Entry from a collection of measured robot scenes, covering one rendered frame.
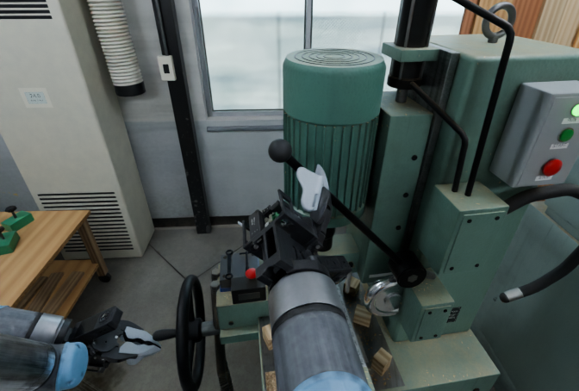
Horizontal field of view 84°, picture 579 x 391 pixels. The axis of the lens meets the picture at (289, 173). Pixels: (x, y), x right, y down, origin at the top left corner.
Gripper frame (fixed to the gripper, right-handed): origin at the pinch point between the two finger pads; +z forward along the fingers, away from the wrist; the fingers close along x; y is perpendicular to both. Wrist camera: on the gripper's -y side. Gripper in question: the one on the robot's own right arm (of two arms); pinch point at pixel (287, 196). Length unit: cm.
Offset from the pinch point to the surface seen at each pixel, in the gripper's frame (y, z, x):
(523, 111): -15.6, -1.3, -36.0
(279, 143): 9.1, -2.5, -6.5
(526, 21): -92, 123, -115
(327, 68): 9.5, 4.6, -18.2
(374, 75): 3.5, 4.6, -22.8
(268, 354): -26.6, -2.4, 31.4
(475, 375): -67, -9, 2
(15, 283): 15, 64, 131
